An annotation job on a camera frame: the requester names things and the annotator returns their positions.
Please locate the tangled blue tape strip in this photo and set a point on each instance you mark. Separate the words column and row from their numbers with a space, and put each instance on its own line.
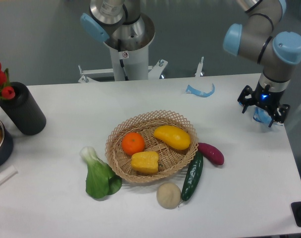
column 261, row 116

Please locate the black cylindrical vase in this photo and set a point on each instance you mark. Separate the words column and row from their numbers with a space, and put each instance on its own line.
column 24, row 111

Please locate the orange fruit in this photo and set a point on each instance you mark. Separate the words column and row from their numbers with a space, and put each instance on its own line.
column 132, row 143

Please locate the yellow bell pepper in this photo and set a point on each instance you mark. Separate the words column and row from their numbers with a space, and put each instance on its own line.
column 145, row 162

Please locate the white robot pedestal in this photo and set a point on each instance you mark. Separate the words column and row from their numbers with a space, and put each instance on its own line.
column 127, row 33

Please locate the white rectangular bar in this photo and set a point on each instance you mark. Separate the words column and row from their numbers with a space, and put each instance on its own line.
column 7, row 174

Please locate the white metal base frame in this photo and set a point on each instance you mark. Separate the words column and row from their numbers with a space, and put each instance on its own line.
column 153, row 72

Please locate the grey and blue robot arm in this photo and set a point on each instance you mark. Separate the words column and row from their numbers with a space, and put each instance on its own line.
column 279, row 55

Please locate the yellow mango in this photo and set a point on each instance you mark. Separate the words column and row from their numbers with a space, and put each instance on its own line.
column 173, row 136

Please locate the curved blue tape strip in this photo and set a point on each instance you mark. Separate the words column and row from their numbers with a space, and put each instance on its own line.
column 199, row 93

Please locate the dark metal bowl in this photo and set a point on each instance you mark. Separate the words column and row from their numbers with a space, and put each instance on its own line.
column 6, row 144

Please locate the woven wicker basket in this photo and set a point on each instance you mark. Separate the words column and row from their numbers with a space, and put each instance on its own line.
column 170, row 160

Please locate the green bok choy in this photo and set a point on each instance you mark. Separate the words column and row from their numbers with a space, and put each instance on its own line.
column 101, row 180

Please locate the green cucumber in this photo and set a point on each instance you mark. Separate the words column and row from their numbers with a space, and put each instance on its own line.
column 193, row 176

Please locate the purple sweet potato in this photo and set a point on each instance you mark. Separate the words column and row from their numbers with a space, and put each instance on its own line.
column 214, row 155

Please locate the red tulip bouquet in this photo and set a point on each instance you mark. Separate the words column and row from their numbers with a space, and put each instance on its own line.
column 6, row 90

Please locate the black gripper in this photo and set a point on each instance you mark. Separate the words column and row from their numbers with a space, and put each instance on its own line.
column 267, row 96

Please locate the beige steamed bun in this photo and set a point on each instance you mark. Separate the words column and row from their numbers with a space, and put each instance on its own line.
column 168, row 195

